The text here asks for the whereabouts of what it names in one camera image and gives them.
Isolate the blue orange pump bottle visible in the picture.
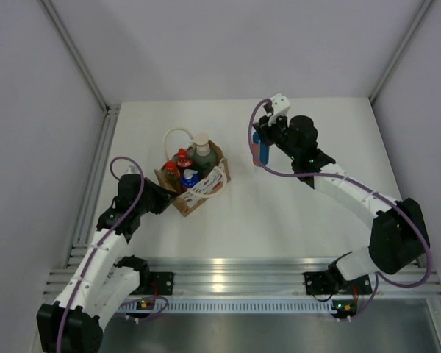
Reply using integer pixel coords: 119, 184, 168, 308
181, 169, 199, 191

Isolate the white slotted cable duct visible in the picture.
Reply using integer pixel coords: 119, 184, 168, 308
116, 299, 337, 314

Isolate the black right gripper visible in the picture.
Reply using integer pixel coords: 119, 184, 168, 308
254, 111, 299, 161

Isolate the aluminium frame post right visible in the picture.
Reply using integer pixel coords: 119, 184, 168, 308
368, 0, 437, 105

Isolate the aluminium frame post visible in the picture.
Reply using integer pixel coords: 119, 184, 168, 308
368, 0, 437, 105
37, 0, 109, 112

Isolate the watermelon print jute bag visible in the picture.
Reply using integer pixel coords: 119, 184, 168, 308
154, 127, 231, 217

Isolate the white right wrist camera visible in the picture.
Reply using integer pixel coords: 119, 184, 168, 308
265, 93, 291, 117

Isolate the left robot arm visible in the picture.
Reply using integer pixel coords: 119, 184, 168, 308
37, 174, 177, 352

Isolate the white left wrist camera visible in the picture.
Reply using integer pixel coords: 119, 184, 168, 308
126, 165, 138, 174

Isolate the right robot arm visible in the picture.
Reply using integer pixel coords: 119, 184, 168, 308
248, 115, 431, 293

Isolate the grey-green pump soap bottle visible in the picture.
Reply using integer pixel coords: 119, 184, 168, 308
188, 132, 219, 179

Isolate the green dish soap bottle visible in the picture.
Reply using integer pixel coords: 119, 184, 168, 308
172, 149, 193, 174

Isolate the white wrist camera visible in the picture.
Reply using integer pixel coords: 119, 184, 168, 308
126, 165, 138, 174
265, 93, 291, 117

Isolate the yellow dish soap bottle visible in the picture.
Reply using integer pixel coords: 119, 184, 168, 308
162, 160, 182, 193

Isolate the aluminium frame post left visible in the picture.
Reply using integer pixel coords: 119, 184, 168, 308
37, 0, 109, 112

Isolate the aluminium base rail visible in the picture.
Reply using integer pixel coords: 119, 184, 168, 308
43, 256, 441, 299

